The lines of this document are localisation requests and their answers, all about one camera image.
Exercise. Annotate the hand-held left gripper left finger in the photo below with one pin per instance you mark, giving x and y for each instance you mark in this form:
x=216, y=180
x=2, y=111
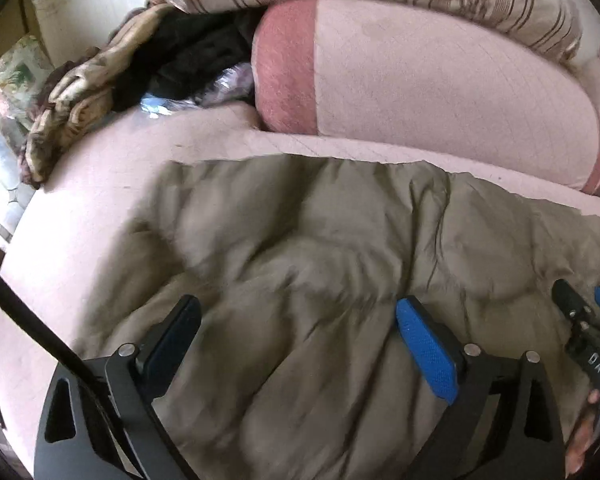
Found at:
x=170, y=345

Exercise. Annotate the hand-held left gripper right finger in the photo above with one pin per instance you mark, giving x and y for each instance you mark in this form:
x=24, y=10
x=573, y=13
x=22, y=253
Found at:
x=427, y=352

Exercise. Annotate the olive green quilted jacket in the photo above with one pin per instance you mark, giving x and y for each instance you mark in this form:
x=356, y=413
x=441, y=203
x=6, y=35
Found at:
x=305, y=260

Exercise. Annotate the person's right hand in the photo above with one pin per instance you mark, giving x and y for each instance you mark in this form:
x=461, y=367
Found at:
x=582, y=430

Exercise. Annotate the blue plastic bag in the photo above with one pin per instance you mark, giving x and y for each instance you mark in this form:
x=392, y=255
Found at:
x=162, y=106

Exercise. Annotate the brown beige patterned blanket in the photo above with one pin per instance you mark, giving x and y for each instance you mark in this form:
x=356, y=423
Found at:
x=80, y=95

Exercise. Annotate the purple floral cloth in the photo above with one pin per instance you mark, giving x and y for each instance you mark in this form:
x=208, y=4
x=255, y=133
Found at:
x=230, y=85

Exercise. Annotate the black clothing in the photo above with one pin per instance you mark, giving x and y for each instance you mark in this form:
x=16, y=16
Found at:
x=190, y=55

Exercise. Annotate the floral cushion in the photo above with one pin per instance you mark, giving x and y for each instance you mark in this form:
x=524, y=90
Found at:
x=17, y=75

